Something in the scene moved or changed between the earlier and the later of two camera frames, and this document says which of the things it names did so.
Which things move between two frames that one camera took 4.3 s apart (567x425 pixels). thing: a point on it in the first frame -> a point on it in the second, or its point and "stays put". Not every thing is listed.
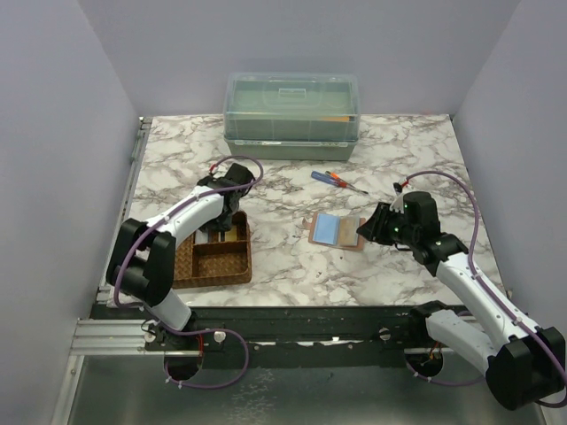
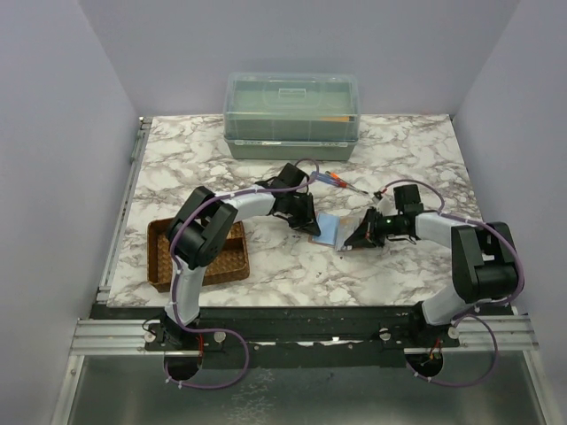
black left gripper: [224, 225] -> [307, 221]
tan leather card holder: [335, 230] stays put
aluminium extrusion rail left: [110, 337] stays put
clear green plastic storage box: [291, 116] stays put
